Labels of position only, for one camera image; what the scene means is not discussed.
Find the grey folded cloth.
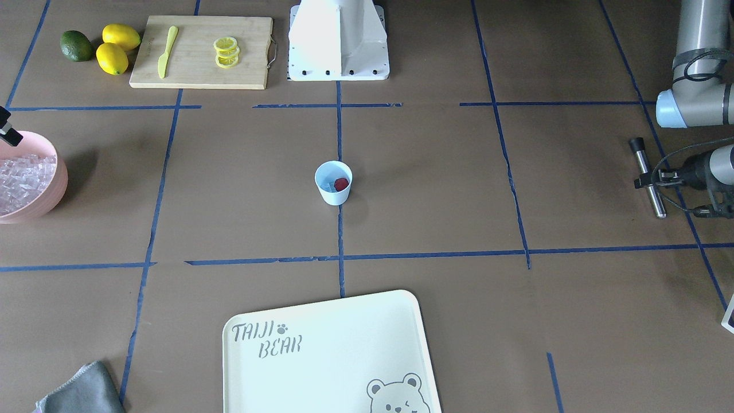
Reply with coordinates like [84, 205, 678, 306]
[34, 360, 125, 412]

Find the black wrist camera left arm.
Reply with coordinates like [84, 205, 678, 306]
[693, 183, 733, 219]

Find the steel muddler with black tip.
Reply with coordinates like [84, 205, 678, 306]
[627, 138, 667, 219]

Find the yellow lemon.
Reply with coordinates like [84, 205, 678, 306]
[102, 24, 141, 52]
[95, 42, 129, 76]

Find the lemon slices stack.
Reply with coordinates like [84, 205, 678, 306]
[213, 36, 240, 69]

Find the green avocado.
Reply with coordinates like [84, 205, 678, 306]
[60, 30, 95, 63]

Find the red strawberry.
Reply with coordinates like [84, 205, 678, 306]
[333, 177, 350, 192]

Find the pink bowl of ice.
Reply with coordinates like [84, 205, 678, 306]
[1, 131, 68, 223]

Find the bamboo cutting board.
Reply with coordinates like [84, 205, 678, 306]
[129, 15, 274, 91]

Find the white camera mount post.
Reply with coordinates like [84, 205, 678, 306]
[288, 1, 391, 81]

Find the light blue plastic cup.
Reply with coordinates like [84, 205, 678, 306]
[314, 160, 353, 206]

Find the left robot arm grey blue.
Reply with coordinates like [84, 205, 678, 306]
[655, 1, 733, 128]

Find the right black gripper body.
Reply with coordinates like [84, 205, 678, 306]
[0, 107, 13, 134]

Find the clear ice cube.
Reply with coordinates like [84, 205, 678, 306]
[319, 180, 338, 193]

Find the cream bear serving tray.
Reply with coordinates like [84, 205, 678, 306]
[222, 290, 442, 412]

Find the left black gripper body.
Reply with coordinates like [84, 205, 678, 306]
[677, 152, 714, 190]

